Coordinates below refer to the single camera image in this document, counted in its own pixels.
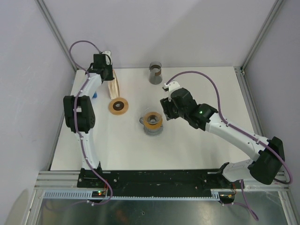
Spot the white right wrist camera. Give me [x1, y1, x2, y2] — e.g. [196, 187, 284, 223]
[162, 81, 180, 92]

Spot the grey glass carafe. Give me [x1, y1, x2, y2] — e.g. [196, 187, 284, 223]
[149, 61, 163, 85]

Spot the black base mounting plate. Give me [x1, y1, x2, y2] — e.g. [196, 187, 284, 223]
[77, 169, 240, 198]

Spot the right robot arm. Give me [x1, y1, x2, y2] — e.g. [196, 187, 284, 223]
[160, 88, 284, 188]

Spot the aluminium frame rail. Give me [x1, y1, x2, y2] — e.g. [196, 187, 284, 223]
[34, 171, 289, 190]

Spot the orange coffee filter pack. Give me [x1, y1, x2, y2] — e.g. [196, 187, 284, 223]
[108, 69, 120, 99]

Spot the wooden dripper ring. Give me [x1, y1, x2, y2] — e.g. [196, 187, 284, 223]
[108, 97, 130, 116]
[143, 112, 164, 130]

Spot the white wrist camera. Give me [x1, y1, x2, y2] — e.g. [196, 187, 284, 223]
[162, 81, 180, 92]
[102, 51, 112, 65]

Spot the glass coffee server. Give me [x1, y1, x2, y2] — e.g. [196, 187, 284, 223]
[139, 117, 163, 136]

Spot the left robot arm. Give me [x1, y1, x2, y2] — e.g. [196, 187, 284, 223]
[63, 51, 114, 170]

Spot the white slotted cable duct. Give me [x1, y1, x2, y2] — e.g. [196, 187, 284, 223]
[43, 190, 233, 201]

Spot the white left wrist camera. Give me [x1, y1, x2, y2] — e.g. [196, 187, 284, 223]
[102, 51, 112, 65]

